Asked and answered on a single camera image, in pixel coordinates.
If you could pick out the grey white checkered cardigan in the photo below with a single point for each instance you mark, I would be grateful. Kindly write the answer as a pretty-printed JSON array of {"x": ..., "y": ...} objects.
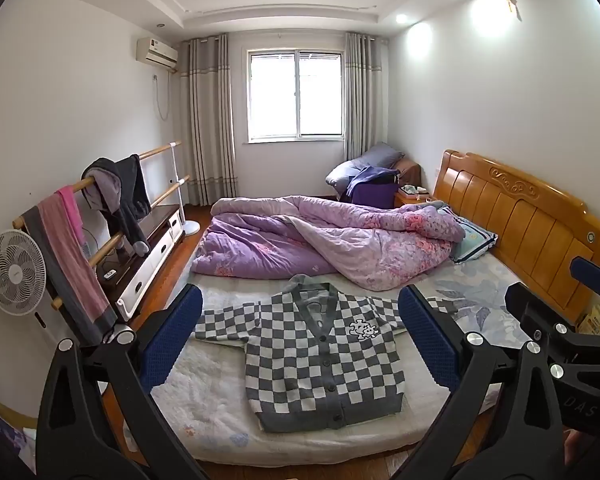
[{"x": 300, "y": 350}]

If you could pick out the person's right hand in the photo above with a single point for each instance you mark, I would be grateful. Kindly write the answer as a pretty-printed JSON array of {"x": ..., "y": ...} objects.
[{"x": 575, "y": 455}]

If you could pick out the yellow box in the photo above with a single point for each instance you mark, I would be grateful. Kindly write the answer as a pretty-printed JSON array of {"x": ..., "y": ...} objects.
[{"x": 597, "y": 317}]

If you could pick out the light blue striped pillow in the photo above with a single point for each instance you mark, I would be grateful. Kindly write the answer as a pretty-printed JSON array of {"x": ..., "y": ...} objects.
[{"x": 472, "y": 242}]

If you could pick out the pink grey striped towel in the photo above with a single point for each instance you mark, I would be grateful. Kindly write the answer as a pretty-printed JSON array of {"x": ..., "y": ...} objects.
[{"x": 65, "y": 245}]

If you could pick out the wooden double rail barre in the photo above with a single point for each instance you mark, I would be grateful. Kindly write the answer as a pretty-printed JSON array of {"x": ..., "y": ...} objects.
[{"x": 165, "y": 197}]

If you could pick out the purple floral cloth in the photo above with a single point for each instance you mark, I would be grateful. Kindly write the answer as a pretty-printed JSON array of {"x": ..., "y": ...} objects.
[{"x": 5, "y": 440}]

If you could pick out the wooden nightstand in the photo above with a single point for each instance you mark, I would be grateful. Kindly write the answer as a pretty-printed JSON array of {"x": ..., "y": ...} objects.
[{"x": 405, "y": 201}]

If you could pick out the blue grey pillow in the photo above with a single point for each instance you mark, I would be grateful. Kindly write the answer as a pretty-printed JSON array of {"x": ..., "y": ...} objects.
[{"x": 375, "y": 157}]

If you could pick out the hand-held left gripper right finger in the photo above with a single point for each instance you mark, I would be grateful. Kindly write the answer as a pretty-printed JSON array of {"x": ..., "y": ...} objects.
[{"x": 425, "y": 332}]

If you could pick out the white frame window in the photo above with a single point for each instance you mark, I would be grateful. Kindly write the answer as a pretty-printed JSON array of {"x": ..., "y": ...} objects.
[{"x": 295, "y": 95}]

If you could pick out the wooden bed headboard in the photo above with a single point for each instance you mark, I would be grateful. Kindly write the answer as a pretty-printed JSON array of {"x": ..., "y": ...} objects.
[{"x": 525, "y": 220}]

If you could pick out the purple floral quilt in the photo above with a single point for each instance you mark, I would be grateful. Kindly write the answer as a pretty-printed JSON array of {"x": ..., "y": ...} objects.
[{"x": 280, "y": 240}]

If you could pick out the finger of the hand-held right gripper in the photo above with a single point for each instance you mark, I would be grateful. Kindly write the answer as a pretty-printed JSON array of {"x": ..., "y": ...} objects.
[
  {"x": 595, "y": 272},
  {"x": 522, "y": 305}
]

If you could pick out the white air conditioner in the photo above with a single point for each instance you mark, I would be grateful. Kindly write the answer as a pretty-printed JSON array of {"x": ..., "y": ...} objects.
[{"x": 155, "y": 52}]

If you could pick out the brown chair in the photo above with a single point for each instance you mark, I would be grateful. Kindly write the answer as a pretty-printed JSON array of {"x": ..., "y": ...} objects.
[{"x": 411, "y": 172}]

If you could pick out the hanging wall ornament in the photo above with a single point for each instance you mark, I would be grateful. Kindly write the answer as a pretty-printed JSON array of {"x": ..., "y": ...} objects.
[{"x": 512, "y": 2}]

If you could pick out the white standing fan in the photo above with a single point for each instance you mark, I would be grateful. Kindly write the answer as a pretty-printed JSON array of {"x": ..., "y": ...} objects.
[{"x": 15, "y": 272}]

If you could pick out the dark grey hoodie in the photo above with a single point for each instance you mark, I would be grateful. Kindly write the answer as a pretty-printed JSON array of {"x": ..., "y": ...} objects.
[{"x": 130, "y": 200}]

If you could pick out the grey beige curtain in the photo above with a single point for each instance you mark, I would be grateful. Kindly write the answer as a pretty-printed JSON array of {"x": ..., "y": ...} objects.
[
  {"x": 210, "y": 120},
  {"x": 362, "y": 95}
]

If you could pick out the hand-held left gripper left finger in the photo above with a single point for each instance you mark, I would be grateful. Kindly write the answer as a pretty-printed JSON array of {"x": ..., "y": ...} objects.
[{"x": 172, "y": 332}]

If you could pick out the tissue box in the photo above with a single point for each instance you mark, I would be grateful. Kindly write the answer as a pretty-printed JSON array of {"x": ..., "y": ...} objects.
[{"x": 410, "y": 190}]

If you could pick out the white brown tv cabinet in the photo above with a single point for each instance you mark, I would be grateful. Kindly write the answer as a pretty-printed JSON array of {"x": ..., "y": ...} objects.
[{"x": 150, "y": 255}]

